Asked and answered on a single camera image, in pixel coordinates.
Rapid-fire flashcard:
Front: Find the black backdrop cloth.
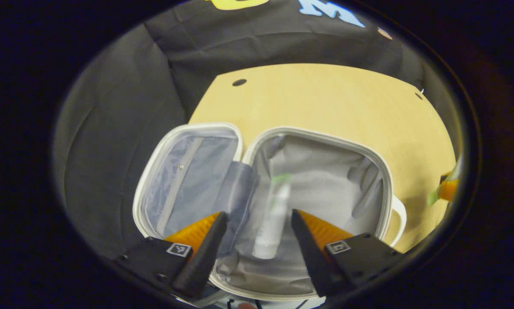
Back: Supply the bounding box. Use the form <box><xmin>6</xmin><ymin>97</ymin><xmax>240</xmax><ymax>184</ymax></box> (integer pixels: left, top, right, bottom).
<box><xmin>53</xmin><ymin>0</ymin><xmax>463</xmax><ymax>262</ymax></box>

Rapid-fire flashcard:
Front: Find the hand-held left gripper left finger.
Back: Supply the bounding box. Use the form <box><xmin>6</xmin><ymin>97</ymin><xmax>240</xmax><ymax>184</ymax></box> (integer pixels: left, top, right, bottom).
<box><xmin>113</xmin><ymin>211</ymin><xmax>229</xmax><ymax>300</ymax></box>

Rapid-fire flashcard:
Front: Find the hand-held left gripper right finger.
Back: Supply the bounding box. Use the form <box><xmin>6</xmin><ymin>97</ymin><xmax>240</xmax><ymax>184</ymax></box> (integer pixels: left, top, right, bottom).
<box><xmin>291</xmin><ymin>209</ymin><xmax>403</xmax><ymax>298</ymax></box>

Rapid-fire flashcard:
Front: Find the white suitcase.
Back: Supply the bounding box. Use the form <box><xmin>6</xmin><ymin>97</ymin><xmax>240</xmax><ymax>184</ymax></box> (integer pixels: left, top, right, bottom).
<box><xmin>132</xmin><ymin>122</ymin><xmax>408</xmax><ymax>302</ymax></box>

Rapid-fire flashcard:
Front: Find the clear green-capped bottle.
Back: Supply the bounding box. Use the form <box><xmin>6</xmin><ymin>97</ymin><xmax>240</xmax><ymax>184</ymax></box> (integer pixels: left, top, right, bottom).
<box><xmin>252</xmin><ymin>173</ymin><xmax>292</xmax><ymax>260</ymax></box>

